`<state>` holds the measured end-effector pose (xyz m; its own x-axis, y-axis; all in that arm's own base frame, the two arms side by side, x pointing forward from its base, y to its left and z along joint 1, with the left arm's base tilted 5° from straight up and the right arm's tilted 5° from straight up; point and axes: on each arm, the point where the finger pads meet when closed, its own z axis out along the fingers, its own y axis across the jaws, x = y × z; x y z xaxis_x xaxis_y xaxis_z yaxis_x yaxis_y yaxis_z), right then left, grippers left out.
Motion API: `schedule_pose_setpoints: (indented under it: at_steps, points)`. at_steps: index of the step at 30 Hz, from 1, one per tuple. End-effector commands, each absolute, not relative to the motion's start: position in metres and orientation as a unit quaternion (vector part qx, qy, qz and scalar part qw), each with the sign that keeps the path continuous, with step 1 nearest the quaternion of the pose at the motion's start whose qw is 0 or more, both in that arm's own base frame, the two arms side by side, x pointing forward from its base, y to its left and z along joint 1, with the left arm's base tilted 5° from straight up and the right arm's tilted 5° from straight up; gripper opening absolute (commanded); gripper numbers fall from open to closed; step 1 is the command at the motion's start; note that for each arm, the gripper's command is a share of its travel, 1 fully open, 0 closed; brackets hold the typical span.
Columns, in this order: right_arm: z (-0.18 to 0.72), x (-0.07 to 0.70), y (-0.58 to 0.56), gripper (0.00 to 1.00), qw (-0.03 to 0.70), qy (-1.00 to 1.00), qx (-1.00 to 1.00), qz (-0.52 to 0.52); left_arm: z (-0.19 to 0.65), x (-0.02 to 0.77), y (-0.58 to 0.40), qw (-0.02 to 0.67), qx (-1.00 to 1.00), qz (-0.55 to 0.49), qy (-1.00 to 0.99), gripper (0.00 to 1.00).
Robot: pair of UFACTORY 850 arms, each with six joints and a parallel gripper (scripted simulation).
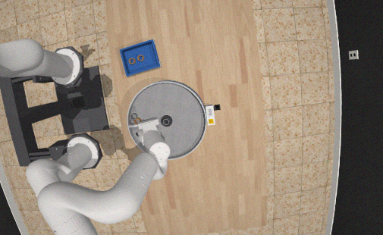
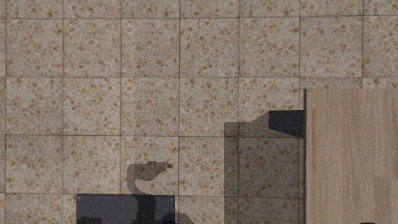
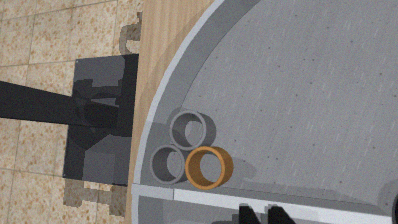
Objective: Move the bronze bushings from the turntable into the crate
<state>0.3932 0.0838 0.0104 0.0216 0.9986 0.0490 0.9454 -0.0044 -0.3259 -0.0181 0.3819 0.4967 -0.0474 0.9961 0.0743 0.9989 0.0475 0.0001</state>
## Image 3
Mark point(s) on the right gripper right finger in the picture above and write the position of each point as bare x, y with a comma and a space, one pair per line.
277, 215

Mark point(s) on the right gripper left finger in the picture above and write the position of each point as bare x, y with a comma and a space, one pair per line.
247, 216

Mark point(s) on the bronze bushing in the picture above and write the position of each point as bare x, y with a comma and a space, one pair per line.
193, 172

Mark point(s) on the grey metal ring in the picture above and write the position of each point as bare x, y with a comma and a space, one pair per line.
178, 125
158, 164

